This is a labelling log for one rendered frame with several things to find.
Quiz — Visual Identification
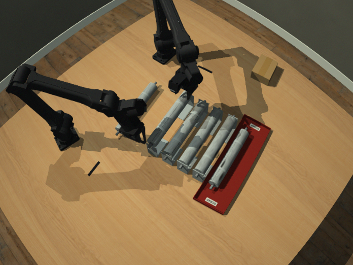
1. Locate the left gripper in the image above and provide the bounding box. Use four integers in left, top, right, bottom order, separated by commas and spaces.
181, 85, 198, 100

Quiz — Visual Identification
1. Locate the red rectangular tray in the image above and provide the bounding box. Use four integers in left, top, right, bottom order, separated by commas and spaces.
193, 114, 271, 215

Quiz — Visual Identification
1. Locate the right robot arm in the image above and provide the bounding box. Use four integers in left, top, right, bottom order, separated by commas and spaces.
6, 63, 147, 151

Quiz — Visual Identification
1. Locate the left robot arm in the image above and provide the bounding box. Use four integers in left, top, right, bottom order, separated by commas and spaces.
152, 0, 203, 94

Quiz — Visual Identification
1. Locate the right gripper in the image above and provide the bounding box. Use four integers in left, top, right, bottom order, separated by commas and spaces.
119, 118, 147, 144

